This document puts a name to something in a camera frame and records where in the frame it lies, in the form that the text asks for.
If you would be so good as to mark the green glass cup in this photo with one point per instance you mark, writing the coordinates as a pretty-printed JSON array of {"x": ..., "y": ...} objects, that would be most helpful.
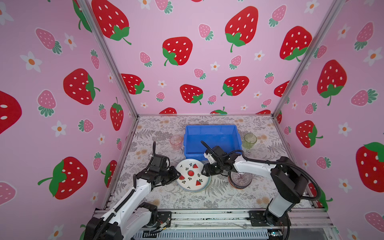
[{"x": 249, "y": 141}]

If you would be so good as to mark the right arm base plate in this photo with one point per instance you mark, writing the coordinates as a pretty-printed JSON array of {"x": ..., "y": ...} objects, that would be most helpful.
[{"x": 267, "y": 219}]

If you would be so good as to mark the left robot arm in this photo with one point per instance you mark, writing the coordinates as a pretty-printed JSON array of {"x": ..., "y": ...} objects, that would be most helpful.
[{"x": 130, "y": 214}]

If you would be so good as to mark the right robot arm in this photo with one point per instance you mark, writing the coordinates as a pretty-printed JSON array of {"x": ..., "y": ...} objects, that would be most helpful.
[{"x": 292, "y": 182}]

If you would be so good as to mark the blue plastic bin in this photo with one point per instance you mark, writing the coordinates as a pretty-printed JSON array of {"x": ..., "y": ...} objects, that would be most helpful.
[{"x": 225, "y": 136}]

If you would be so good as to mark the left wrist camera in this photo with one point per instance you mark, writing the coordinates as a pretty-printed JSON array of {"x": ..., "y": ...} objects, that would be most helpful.
[{"x": 159, "y": 163}]

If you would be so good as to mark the red bowl under glass bowl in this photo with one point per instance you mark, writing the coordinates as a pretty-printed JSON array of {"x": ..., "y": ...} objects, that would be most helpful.
[{"x": 240, "y": 183}]

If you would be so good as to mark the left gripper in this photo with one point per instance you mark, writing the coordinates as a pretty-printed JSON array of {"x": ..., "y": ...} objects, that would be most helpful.
[{"x": 175, "y": 175}]

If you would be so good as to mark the pink glass cup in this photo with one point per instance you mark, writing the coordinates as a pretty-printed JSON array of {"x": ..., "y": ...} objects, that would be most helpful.
[{"x": 176, "y": 142}]

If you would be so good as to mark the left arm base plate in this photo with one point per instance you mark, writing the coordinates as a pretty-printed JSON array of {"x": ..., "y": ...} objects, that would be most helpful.
[{"x": 162, "y": 217}]

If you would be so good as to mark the white watermelon pattern plate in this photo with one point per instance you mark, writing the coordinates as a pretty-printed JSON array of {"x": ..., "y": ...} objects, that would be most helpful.
[{"x": 191, "y": 178}]

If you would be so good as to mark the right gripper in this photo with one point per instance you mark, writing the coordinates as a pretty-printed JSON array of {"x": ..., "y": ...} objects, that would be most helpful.
[{"x": 206, "y": 171}]

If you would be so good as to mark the clear purple glass bowl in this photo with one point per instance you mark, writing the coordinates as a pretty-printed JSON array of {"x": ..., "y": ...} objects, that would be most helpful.
[{"x": 234, "y": 175}]

